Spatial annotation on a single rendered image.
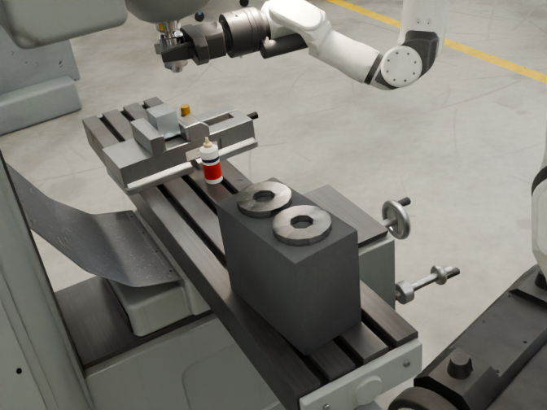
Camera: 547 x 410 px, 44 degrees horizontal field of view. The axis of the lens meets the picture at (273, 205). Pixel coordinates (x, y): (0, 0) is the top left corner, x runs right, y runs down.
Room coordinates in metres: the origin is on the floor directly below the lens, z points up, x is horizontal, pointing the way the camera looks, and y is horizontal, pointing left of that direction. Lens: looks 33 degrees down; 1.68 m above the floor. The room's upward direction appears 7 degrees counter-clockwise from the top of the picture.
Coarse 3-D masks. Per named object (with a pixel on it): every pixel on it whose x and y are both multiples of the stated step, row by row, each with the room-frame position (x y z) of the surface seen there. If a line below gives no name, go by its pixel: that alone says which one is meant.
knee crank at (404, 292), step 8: (432, 272) 1.39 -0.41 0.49; (440, 272) 1.37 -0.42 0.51; (448, 272) 1.39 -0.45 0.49; (456, 272) 1.40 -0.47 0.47; (424, 280) 1.36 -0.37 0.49; (432, 280) 1.36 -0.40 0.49; (440, 280) 1.36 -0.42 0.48; (400, 288) 1.32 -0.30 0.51; (408, 288) 1.32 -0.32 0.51; (416, 288) 1.34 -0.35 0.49; (400, 296) 1.32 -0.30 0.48; (408, 296) 1.31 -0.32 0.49
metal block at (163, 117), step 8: (160, 104) 1.46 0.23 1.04; (152, 112) 1.42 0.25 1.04; (160, 112) 1.42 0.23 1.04; (168, 112) 1.41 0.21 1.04; (176, 112) 1.42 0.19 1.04; (152, 120) 1.42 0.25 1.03; (160, 120) 1.40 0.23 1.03; (168, 120) 1.41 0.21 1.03; (176, 120) 1.42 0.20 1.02; (160, 128) 1.40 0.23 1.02; (168, 128) 1.41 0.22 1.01; (176, 128) 1.41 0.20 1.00; (168, 136) 1.40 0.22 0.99
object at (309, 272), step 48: (240, 192) 0.93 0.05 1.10; (288, 192) 0.91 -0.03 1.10; (240, 240) 0.87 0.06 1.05; (288, 240) 0.79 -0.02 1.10; (336, 240) 0.79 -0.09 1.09; (240, 288) 0.90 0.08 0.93; (288, 288) 0.77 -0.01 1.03; (336, 288) 0.78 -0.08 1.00; (288, 336) 0.78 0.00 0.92; (336, 336) 0.78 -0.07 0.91
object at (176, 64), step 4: (160, 44) 1.26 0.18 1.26; (164, 44) 1.25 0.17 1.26; (168, 44) 1.25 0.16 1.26; (172, 44) 1.25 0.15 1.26; (176, 44) 1.25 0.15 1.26; (180, 44) 1.26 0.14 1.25; (160, 48) 1.27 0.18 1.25; (164, 48) 1.25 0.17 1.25; (168, 48) 1.25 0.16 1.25; (184, 60) 1.26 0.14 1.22; (164, 64) 1.26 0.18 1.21; (168, 64) 1.25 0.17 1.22; (172, 64) 1.25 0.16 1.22; (176, 64) 1.25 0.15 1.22; (180, 64) 1.25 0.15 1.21; (184, 64) 1.26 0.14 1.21; (168, 68) 1.25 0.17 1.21; (172, 68) 1.25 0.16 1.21; (176, 68) 1.25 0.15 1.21
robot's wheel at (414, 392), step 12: (396, 396) 0.94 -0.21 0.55; (408, 396) 0.91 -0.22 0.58; (420, 396) 0.90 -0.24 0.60; (432, 396) 0.89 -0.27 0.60; (396, 408) 0.92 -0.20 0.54; (408, 408) 0.89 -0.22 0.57; (420, 408) 0.87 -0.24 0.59; (432, 408) 0.86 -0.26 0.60; (444, 408) 0.86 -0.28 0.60; (456, 408) 0.86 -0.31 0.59
